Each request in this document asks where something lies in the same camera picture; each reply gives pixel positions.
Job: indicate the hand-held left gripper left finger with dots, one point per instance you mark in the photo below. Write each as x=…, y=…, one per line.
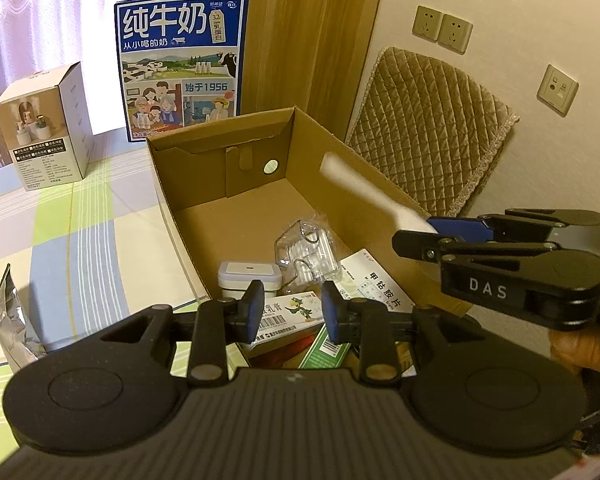
x=254, y=310

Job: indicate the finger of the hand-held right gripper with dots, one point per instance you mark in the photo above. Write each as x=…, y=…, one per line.
x=460, y=226
x=420, y=246

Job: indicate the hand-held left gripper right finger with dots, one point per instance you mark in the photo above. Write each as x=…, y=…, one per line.
x=331, y=315

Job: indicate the white green medicine box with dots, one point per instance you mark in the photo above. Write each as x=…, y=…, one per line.
x=290, y=315

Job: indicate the white plug adapter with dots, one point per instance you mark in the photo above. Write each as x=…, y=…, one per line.
x=245, y=272

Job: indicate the clear plastic box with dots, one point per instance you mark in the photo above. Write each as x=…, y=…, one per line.
x=305, y=255

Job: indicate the brown cardboard box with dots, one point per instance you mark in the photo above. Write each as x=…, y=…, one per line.
x=205, y=175

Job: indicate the person's right hand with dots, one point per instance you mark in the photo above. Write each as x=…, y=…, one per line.
x=585, y=352

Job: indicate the white pill box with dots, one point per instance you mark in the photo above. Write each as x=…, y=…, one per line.
x=375, y=280

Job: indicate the quilted beige chair cushion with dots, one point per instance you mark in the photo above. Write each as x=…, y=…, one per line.
x=430, y=130

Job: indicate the plaid tablecloth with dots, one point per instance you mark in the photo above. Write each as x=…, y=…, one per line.
x=80, y=240

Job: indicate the silver foil bag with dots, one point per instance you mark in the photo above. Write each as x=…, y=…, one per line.
x=15, y=330

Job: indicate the wooden door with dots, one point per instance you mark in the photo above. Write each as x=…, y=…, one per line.
x=300, y=35

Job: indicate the blue milk carton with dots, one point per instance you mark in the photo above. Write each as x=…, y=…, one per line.
x=180, y=60

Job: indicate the white product box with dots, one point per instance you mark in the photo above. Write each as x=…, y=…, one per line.
x=40, y=130

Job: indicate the pink curtain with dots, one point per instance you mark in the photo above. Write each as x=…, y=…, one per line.
x=55, y=10

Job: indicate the beige round-port wall socket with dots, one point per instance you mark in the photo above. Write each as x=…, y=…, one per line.
x=557, y=89

